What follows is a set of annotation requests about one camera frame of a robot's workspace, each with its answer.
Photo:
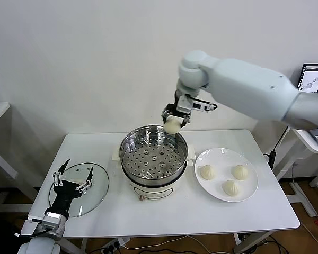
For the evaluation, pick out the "perforated steel steamer basket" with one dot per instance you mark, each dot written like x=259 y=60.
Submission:
x=153 y=158

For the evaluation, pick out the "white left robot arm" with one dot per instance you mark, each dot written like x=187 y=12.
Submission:
x=39 y=247

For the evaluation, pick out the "white electric cooker pot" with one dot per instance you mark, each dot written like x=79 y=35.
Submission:
x=151 y=191

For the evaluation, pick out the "white laptop desk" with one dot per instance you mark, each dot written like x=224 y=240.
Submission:
x=304 y=137

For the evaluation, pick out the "round glass lid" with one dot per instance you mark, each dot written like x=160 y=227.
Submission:
x=95 y=185

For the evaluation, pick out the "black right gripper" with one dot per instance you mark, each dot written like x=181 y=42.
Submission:
x=172 y=109

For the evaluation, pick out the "white steamed baozi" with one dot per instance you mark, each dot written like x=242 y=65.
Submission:
x=230 y=188
x=172 y=127
x=240 y=172
x=208 y=173

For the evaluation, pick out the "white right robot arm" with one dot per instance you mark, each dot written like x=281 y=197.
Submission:
x=241 y=84

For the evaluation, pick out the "round white plate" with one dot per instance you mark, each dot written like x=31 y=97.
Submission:
x=209 y=188

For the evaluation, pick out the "left wrist silver camera mount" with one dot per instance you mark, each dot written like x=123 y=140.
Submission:
x=54 y=221

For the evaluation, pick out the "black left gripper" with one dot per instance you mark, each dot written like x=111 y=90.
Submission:
x=65 y=190

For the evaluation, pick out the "grey open laptop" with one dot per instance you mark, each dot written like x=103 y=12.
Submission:
x=312 y=79

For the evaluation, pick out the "white power strip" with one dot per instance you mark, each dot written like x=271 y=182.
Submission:
x=114 y=244

